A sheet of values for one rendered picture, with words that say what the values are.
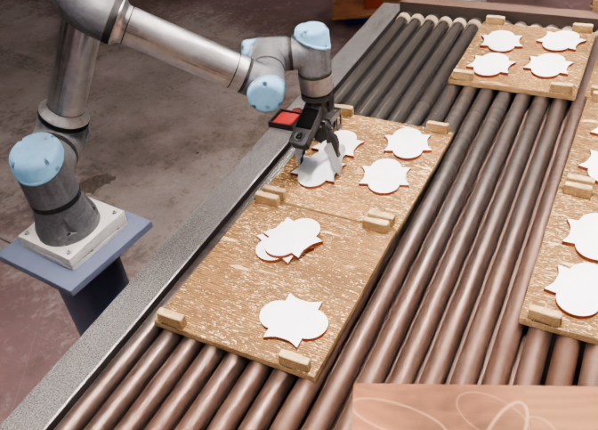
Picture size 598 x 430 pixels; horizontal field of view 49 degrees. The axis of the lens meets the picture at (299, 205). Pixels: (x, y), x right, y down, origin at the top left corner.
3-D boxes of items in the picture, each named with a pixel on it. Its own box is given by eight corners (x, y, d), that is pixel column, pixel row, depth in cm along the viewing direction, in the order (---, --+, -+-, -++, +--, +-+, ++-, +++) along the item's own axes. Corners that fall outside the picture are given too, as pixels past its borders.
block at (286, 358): (278, 364, 117) (277, 354, 115) (283, 356, 118) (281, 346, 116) (308, 375, 114) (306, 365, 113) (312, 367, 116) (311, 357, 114)
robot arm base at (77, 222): (24, 239, 156) (7, 207, 150) (65, 198, 166) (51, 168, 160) (73, 253, 150) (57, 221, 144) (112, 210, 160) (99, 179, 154)
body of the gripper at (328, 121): (343, 129, 158) (341, 84, 151) (327, 147, 152) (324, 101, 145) (314, 124, 161) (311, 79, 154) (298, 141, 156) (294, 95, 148)
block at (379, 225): (361, 229, 143) (360, 219, 141) (365, 223, 144) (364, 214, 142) (387, 235, 140) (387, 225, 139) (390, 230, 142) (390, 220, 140)
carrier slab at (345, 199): (259, 200, 157) (258, 195, 156) (331, 115, 184) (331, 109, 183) (397, 235, 142) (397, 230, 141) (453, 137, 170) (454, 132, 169)
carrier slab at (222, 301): (155, 326, 129) (152, 320, 128) (256, 202, 156) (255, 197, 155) (315, 383, 115) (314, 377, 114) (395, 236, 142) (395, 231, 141)
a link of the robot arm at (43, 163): (21, 214, 148) (-5, 166, 139) (38, 176, 158) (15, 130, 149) (73, 207, 147) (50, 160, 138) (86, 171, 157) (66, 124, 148)
